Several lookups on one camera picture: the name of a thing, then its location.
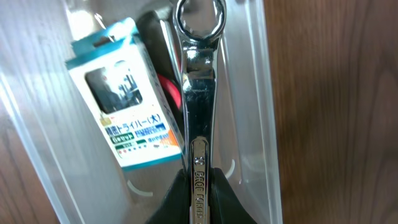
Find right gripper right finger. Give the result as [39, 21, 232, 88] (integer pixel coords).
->
[209, 168, 256, 224]

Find small claw hammer black handle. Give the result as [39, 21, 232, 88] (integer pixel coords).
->
[136, 5, 183, 126]

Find silver metal wrench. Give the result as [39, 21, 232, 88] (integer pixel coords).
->
[174, 0, 226, 224]

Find blue white screwdriver set box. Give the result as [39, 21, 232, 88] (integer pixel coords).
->
[66, 17, 184, 170]

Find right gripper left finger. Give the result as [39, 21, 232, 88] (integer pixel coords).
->
[146, 169, 190, 224]

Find clear plastic container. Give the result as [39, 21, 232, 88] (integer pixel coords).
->
[1, 0, 282, 223]

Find red handled pliers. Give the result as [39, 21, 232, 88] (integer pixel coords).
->
[157, 73, 182, 110]

